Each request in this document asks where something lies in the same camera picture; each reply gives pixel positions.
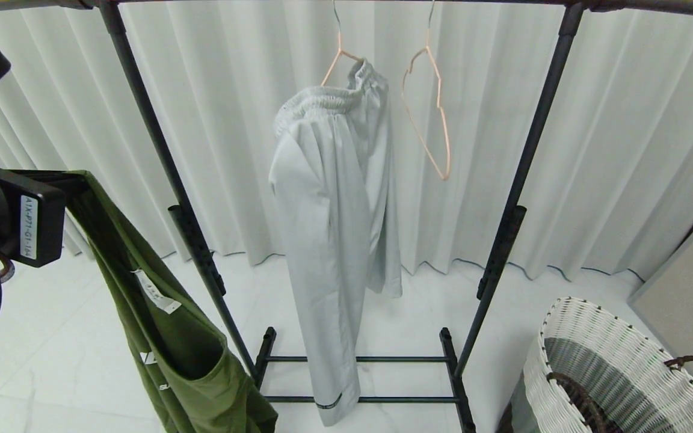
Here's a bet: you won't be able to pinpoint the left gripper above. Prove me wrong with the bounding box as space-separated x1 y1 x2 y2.
0 144 68 269

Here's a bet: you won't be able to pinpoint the green garment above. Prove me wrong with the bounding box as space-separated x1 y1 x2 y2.
22 170 280 433

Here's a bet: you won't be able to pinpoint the pale grey shorts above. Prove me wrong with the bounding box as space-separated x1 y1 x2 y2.
268 58 404 428

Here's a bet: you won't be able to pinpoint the pink clothes hanger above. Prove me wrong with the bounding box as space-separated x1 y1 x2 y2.
400 0 451 182
320 0 363 88

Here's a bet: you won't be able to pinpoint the black clothes rack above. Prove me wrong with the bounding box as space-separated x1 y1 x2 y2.
0 0 693 433

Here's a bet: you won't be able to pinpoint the white laundry basket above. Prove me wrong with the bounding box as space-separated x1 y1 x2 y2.
496 296 693 433

